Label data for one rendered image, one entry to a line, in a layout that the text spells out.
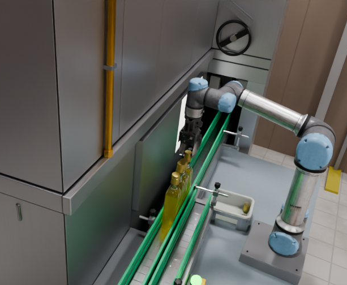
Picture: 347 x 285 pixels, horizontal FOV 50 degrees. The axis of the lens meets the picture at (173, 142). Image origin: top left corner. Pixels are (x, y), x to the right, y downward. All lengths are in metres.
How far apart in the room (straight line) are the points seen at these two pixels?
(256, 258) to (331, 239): 1.64
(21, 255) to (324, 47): 3.23
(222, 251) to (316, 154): 0.70
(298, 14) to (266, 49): 1.51
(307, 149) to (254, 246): 0.62
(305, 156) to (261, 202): 0.83
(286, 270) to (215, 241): 0.35
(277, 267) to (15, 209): 1.11
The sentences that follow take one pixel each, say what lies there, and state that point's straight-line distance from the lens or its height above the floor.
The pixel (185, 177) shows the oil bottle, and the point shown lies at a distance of 1.61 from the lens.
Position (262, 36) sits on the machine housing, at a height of 1.52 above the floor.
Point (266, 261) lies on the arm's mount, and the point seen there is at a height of 0.81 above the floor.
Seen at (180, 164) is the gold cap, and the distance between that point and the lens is 1.51.
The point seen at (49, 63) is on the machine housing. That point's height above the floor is 1.74.
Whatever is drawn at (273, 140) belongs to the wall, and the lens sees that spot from 4.21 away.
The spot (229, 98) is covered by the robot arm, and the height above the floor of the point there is 1.49.
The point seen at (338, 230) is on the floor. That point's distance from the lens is 3.44.
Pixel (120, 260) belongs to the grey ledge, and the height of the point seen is 0.88.
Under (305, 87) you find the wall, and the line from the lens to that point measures 3.94.
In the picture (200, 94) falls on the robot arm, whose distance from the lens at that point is 1.44.
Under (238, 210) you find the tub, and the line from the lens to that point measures 2.01.
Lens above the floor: 2.02
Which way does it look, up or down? 30 degrees down
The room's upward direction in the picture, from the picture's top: 7 degrees clockwise
